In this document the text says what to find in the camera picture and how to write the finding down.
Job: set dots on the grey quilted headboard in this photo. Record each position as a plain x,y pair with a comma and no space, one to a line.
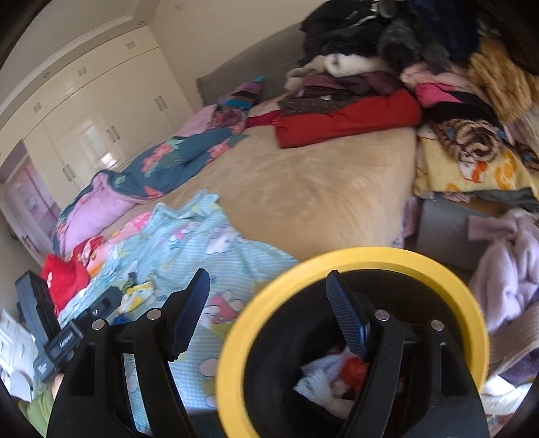
236,71

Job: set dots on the colourful striped cloth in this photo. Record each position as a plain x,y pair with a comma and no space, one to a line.
242,94

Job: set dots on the red patterned cloth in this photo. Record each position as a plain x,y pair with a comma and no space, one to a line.
263,120

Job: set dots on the dark green cloth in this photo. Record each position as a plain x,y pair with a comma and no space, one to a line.
509,198

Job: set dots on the beige bed sheet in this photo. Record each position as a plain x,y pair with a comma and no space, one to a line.
316,189

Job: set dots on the white cloth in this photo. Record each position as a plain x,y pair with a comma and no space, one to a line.
12,349

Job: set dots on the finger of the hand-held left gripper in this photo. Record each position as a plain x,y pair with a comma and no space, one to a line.
103,303

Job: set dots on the white sock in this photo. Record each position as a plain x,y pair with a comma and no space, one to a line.
337,406

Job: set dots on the pink cabinet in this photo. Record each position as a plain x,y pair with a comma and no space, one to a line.
33,198

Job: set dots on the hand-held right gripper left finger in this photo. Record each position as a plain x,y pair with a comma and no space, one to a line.
191,313

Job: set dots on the lilac fleece robe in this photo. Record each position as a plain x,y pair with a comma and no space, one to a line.
509,269

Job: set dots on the purple patterned cloth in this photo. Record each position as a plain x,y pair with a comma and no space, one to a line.
229,118

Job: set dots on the yellow cartoon blanket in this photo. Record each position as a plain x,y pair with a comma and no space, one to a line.
484,177

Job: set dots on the black bin with yellow rim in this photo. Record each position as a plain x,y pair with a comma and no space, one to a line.
379,257

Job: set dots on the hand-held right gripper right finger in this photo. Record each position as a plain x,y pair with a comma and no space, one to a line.
347,316

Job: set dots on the pale pink cloth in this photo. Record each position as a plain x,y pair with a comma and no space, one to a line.
198,122

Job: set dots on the pile of mixed clothes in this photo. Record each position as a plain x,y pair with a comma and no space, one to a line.
421,42

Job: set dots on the beige woven fabric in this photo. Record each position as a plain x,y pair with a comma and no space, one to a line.
513,349

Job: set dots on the red jacket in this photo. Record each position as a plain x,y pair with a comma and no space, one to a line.
349,118

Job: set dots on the grey storage box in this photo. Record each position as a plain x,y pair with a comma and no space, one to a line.
446,231

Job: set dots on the light blue cartoon blanket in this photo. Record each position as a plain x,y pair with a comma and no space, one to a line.
189,248

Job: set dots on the white wardrobe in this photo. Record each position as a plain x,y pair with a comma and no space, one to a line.
84,105

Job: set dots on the pink cartoon blanket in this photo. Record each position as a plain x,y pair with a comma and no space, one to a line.
130,227

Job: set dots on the yellow white wrapper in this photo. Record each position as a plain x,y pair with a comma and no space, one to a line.
139,288

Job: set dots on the red plastic bag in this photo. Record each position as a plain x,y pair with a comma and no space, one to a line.
353,372

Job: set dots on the blue floral quilt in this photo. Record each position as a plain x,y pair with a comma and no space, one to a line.
168,168

